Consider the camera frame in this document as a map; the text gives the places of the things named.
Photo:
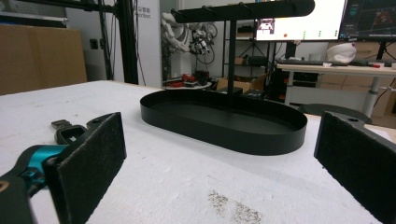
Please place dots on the open cardboard box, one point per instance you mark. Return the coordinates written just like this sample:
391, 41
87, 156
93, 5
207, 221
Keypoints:
246, 83

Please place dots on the white desk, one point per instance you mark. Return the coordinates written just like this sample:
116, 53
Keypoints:
336, 71

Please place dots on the monitor with dark screen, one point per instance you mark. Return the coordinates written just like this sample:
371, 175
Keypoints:
370, 18

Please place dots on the round white side table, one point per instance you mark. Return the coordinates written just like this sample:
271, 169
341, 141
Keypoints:
190, 85

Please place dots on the monitor with white screen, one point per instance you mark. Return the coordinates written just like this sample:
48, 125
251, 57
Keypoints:
311, 21

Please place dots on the white helmet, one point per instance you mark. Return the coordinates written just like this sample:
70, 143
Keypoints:
341, 53

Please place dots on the black metal frame stand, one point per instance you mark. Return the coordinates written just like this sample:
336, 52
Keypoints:
127, 40

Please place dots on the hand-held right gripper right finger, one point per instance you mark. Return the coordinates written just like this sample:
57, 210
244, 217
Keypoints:
358, 158

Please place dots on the white banner panel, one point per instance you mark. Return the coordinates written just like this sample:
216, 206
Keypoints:
149, 46

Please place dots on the black hook stand with oval tray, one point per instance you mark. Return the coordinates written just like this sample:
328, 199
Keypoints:
230, 124

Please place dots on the black metal shelf rack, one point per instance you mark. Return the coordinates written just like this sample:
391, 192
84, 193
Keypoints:
258, 59

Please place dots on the white humanoid robot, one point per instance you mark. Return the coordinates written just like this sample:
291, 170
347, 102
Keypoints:
174, 34

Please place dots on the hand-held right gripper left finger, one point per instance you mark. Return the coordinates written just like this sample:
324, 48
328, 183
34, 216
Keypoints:
87, 168

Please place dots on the black keyboard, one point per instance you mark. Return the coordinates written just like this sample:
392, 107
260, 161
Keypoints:
299, 62

